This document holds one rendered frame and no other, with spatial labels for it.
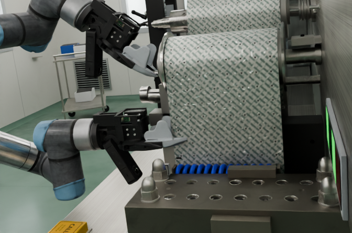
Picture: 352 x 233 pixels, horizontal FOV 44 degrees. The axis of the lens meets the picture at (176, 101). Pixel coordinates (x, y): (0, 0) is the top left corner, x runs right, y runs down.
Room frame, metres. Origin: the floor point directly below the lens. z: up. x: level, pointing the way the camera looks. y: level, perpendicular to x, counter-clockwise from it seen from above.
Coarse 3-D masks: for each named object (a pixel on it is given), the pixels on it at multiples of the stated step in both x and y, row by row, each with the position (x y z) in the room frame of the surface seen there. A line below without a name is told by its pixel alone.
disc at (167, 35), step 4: (168, 32) 0.99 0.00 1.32; (164, 36) 0.96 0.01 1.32; (168, 36) 0.98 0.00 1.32; (172, 36) 1.02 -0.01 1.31; (164, 40) 0.95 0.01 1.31; (164, 44) 0.95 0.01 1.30; (160, 48) 0.94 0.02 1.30; (164, 48) 0.95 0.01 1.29; (160, 52) 0.93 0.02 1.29; (160, 56) 0.93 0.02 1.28; (160, 60) 0.92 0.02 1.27; (160, 64) 0.92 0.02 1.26; (160, 68) 0.92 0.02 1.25; (164, 72) 0.93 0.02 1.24; (164, 76) 0.93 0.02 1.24; (164, 80) 0.92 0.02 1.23; (164, 84) 0.93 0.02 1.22; (164, 88) 0.93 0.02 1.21
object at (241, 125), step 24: (168, 96) 0.93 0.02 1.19; (192, 96) 0.91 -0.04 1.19; (216, 96) 0.90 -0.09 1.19; (240, 96) 0.88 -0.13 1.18; (264, 96) 0.87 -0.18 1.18; (192, 120) 0.91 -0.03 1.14; (216, 120) 0.90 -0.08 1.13; (240, 120) 0.88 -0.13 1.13; (264, 120) 0.87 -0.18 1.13; (192, 144) 0.92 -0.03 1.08; (216, 144) 0.90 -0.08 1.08; (240, 144) 0.89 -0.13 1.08; (264, 144) 0.87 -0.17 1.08
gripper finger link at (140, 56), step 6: (126, 48) 0.98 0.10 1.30; (132, 48) 0.97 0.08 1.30; (144, 48) 0.97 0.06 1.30; (126, 54) 0.98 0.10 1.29; (132, 54) 0.97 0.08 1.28; (138, 54) 0.97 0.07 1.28; (144, 54) 0.97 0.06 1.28; (132, 60) 0.97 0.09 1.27; (138, 60) 0.97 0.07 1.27; (144, 60) 0.97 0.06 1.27; (138, 66) 0.96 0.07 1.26; (144, 66) 0.97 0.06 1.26; (144, 72) 0.97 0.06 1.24; (150, 72) 0.97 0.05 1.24
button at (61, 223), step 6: (60, 222) 0.94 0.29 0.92; (66, 222) 0.93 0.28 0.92; (72, 222) 0.93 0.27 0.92; (78, 222) 0.93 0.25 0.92; (84, 222) 0.92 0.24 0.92; (54, 228) 0.91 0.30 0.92; (60, 228) 0.91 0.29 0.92; (66, 228) 0.90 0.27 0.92; (72, 228) 0.90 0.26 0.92; (78, 228) 0.90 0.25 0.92; (84, 228) 0.91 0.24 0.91
